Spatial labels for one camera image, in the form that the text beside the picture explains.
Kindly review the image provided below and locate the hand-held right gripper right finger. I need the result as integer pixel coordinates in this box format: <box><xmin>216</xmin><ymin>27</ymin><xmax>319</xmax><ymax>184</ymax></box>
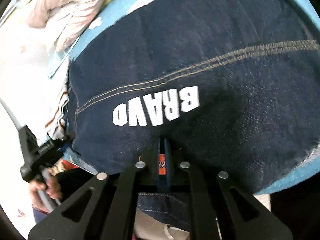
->
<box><xmin>164</xmin><ymin>139</ymin><xmax>293</xmax><ymax>240</ymax></box>

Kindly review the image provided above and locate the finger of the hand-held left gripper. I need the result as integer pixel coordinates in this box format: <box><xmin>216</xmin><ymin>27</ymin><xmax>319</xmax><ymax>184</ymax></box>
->
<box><xmin>37</xmin><ymin>135</ymin><xmax>73</xmax><ymax>155</ymax></box>

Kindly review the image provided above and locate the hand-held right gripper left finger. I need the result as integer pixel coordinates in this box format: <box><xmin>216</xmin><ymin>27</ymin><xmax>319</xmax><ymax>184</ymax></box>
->
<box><xmin>27</xmin><ymin>139</ymin><xmax>164</xmax><ymax>240</ymax></box>

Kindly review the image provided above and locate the dark denim jacket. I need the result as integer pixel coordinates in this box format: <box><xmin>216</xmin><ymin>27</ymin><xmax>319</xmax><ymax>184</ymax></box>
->
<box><xmin>66</xmin><ymin>0</ymin><xmax>320</xmax><ymax>232</ymax></box>

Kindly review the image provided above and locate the person's left hand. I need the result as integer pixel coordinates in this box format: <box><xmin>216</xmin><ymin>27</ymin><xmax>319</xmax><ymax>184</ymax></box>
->
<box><xmin>29</xmin><ymin>167</ymin><xmax>63</xmax><ymax>207</ymax></box>

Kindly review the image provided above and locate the grey striped garment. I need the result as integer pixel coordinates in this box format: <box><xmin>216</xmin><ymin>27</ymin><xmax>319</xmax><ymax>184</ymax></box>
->
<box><xmin>44</xmin><ymin>80</ymin><xmax>73</xmax><ymax>140</ymax></box>

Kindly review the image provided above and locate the pink quilt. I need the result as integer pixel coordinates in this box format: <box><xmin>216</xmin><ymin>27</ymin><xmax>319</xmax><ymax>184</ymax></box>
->
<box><xmin>26</xmin><ymin>0</ymin><xmax>107</xmax><ymax>53</ymax></box>

